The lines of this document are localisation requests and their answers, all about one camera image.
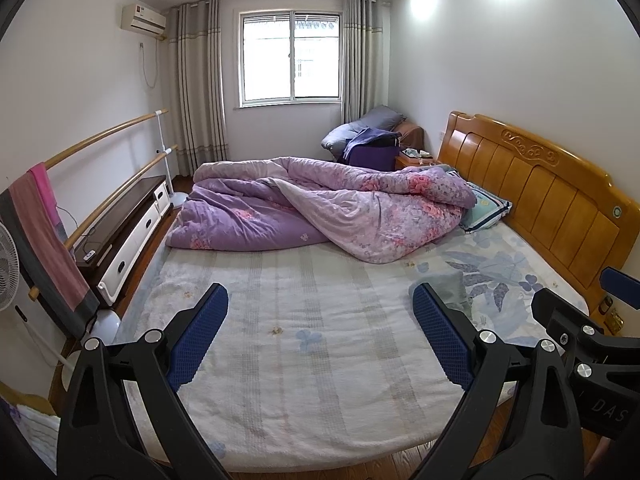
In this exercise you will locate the white standing fan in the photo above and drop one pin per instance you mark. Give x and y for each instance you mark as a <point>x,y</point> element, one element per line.
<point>7,260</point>

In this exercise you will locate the wooden barre rail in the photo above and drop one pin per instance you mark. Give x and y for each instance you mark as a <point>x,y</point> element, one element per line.
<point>100,136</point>
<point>120,186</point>

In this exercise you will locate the small white remote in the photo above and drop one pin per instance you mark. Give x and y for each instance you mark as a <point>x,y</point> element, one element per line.
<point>90,255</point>

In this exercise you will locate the grey striped curtain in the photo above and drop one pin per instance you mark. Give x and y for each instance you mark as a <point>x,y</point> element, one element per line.
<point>362,60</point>
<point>197,90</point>

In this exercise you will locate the white floral bed blanket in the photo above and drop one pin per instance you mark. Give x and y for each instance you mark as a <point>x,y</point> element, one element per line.
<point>300,300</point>

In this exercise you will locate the white knitted cloth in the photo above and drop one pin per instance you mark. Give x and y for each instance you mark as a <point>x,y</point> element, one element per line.
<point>37,435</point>

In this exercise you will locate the blue patterned pillow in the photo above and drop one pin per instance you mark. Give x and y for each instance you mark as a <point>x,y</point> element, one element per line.
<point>487,207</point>

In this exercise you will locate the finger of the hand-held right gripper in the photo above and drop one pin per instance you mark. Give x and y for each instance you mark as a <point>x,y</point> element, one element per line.
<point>622,287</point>
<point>555,310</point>

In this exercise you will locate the brown armchair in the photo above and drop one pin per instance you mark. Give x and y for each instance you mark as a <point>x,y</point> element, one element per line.
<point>412,135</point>

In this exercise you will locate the grey sweatshirt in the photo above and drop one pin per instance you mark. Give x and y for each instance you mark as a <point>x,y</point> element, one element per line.
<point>452,287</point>

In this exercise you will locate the white framed window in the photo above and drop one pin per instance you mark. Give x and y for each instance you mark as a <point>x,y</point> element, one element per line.
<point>270,55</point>

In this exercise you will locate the wooden bed headboard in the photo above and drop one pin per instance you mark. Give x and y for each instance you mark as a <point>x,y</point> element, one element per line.
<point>540,195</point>

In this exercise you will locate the dark purple cloth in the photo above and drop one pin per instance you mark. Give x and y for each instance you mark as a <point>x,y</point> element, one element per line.
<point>372,156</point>

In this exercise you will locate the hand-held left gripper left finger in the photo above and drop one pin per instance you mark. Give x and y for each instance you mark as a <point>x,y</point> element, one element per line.
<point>197,340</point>

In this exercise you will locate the purple floral quilt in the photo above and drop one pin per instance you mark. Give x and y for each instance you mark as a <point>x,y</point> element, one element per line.
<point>350,210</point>

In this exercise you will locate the bright pink towel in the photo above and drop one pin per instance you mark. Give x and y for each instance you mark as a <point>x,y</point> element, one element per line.
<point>42,185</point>

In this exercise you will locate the white air conditioner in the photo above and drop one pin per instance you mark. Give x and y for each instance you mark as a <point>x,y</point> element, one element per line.
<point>142,20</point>

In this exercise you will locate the dark wood white drawer cabinet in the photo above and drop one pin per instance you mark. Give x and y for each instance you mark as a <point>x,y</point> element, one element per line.
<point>130,225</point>

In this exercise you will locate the pink grey striped towel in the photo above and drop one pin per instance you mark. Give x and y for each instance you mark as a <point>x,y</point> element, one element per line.
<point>45,250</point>

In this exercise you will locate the white barre stand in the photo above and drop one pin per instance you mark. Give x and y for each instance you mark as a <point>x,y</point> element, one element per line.
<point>161,170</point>

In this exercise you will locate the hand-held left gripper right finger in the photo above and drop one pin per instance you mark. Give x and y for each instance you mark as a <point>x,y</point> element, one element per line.
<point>442,340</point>

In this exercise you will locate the wooden nightstand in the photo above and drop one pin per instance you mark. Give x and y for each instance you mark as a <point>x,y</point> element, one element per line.
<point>407,162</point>

